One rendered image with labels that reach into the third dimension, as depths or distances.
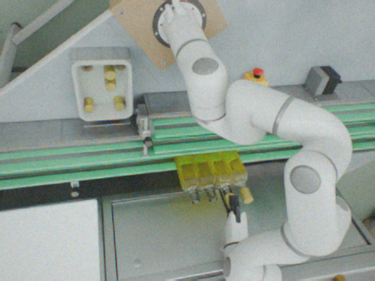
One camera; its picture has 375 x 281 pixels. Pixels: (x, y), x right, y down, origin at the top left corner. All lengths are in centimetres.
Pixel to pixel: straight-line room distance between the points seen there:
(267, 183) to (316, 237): 76
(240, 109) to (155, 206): 61
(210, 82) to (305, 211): 32
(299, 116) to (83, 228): 78
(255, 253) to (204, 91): 37
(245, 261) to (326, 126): 34
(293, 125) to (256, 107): 8
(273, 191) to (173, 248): 49
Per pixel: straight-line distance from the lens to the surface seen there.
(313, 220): 62
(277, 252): 76
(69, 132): 118
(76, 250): 111
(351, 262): 127
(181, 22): 88
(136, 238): 111
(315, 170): 58
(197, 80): 70
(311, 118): 65
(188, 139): 114
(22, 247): 115
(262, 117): 66
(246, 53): 121
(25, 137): 119
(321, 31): 131
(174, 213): 116
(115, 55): 103
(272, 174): 142
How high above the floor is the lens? 170
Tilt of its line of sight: 43 degrees down
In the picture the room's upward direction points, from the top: 162 degrees clockwise
